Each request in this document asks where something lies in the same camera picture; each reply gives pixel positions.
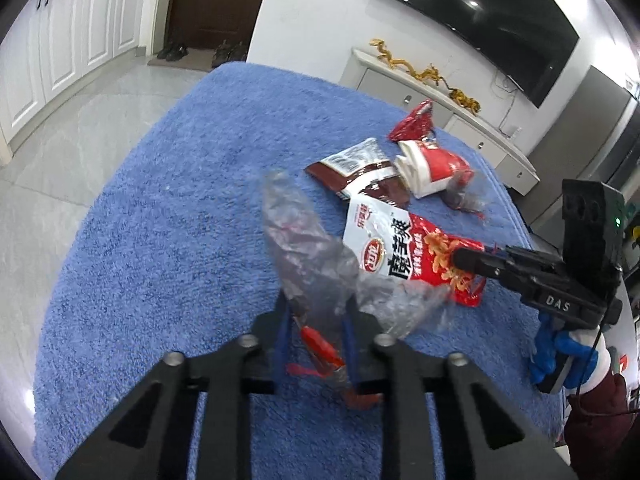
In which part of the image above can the person's right forearm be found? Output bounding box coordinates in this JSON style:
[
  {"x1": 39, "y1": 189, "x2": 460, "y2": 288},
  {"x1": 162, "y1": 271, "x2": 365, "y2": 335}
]
[{"x1": 562, "y1": 335, "x2": 640, "y2": 480}]

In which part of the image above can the golden tiger figurine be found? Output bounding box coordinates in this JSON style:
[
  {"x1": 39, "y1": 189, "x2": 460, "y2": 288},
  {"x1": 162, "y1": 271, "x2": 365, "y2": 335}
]
[{"x1": 448, "y1": 88, "x2": 482, "y2": 113}]

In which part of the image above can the dark brown door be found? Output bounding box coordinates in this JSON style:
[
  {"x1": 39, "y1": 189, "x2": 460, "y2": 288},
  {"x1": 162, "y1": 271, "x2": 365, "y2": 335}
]
[{"x1": 165, "y1": 0, "x2": 277, "y2": 52}]

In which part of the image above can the pair of dark shoes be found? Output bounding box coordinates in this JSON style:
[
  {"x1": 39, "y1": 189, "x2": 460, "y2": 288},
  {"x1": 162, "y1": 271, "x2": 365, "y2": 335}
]
[
  {"x1": 211, "y1": 40, "x2": 248, "y2": 69},
  {"x1": 156, "y1": 42, "x2": 189, "y2": 62}
]

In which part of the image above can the red and white paper wrapper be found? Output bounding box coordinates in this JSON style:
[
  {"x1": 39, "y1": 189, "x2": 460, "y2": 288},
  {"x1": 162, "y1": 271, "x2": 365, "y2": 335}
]
[{"x1": 394, "y1": 140, "x2": 476, "y2": 199}]

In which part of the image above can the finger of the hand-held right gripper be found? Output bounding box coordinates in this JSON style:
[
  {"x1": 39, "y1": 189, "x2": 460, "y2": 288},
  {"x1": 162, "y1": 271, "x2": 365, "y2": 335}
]
[{"x1": 452, "y1": 247, "x2": 511, "y2": 281}]

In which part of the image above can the clear plastic bag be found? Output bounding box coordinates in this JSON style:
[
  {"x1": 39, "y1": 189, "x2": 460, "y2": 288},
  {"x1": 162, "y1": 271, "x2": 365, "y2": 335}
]
[{"x1": 260, "y1": 170, "x2": 451, "y2": 411}]

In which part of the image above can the grey doormat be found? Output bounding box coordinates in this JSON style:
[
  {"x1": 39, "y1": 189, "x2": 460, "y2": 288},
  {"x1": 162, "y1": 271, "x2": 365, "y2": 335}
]
[{"x1": 147, "y1": 55, "x2": 215, "y2": 74}]

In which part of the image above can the black wall television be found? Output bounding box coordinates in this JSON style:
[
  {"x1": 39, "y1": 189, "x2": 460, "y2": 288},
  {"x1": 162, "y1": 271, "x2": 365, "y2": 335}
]
[{"x1": 364, "y1": 0, "x2": 581, "y2": 109}]

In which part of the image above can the small clear dark wrapper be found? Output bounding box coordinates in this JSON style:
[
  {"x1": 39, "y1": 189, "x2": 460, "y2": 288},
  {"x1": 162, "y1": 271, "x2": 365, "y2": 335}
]
[{"x1": 444, "y1": 170, "x2": 489, "y2": 217}]

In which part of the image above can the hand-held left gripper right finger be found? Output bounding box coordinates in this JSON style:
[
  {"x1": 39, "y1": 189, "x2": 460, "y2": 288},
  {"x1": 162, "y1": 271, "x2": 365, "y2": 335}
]
[{"x1": 345, "y1": 296, "x2": 578, "y2": 480}]

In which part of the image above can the person's right hand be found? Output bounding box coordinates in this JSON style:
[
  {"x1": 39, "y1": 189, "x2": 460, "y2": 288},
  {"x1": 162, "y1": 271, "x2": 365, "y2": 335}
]
[{"x1": 529, "y1": 312, "x2": 601, "y2": 395}]

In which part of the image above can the blue towel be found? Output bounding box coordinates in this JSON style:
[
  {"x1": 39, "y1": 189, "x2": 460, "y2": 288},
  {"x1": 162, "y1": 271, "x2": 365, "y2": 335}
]
[{"x1": 32, "y1": 61, "x2": 571, "y2": 480}]

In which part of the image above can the grey refrigerator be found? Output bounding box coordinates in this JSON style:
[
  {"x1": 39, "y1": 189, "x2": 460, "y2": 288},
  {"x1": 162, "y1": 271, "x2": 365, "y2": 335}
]
[{"x1": 529, "y1": 65, "x2": 640, "y2": 233}]

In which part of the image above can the golden dragon figurine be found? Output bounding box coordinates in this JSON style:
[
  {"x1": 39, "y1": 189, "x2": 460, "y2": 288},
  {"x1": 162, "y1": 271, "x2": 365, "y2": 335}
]
[{"x1": 370, "y1": 38, "x2": 448, "y2": 87}]

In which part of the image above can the white television cabinet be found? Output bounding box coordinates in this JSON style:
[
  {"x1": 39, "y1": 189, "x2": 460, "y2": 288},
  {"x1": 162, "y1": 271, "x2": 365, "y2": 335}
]
[{"x1": 340, "y1": 47, "x2": 541, "y2": 196}]

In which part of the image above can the white cable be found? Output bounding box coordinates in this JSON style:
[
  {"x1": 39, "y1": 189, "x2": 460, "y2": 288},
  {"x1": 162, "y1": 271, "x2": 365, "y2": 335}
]
[{"x1": 492, "y1": 71, "x2": 521, "y2": 131}]

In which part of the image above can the red and white snack packet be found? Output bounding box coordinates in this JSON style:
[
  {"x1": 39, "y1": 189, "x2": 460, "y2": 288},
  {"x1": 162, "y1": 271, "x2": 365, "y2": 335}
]
[{"x1": 342, "y1": 197, "x2": 487, "y2": 308}]

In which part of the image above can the dark brown snack wrapper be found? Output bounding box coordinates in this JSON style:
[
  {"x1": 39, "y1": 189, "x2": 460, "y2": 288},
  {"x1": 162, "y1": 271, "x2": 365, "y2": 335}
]
[{"x1": 305, "y1": 137, "x2": 412, "y2": 207}]

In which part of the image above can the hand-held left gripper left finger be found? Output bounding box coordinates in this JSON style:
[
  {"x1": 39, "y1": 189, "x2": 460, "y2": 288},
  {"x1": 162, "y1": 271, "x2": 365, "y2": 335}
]
[{"x1": 55, "y1": 292, "x2": 292, "y2": 480}]

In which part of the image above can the white wall cabinet unit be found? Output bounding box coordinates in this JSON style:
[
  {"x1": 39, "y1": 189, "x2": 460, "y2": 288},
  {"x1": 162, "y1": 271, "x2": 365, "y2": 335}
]
[{"x1": 0, "y1": 0, "x2": 153, "y2": 156}]

